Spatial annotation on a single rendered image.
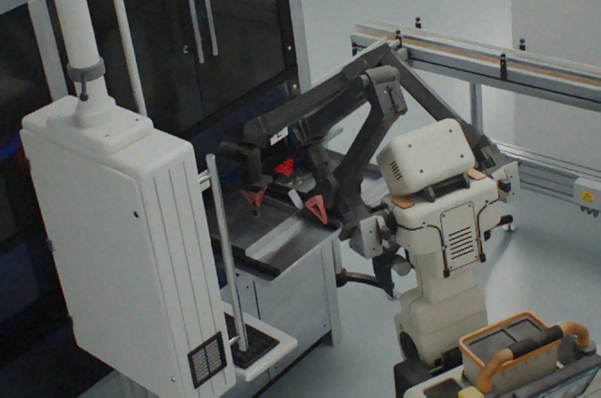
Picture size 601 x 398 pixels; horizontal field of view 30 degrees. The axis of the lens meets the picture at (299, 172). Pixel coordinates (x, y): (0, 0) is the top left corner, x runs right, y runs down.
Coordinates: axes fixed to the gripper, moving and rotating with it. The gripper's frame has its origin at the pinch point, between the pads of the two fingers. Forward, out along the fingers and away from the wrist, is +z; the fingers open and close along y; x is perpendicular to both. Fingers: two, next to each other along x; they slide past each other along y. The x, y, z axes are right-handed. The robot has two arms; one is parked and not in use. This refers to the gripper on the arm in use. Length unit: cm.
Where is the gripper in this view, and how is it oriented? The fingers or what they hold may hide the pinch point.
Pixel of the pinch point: (255, 203)
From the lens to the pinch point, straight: 350.3
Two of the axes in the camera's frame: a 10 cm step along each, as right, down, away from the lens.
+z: 0.7, 8.4, 5.4
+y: -8.9, -2.0, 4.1
